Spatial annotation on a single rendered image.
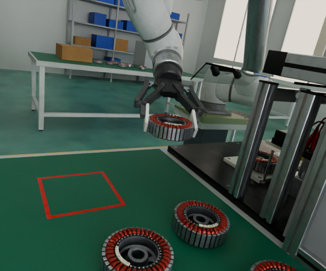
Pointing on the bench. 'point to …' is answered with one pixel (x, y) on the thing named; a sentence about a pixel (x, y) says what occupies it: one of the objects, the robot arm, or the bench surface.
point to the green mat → (35, 261)
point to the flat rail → (288, 93)
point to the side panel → (321, 205)
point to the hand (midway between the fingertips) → (170, 125)
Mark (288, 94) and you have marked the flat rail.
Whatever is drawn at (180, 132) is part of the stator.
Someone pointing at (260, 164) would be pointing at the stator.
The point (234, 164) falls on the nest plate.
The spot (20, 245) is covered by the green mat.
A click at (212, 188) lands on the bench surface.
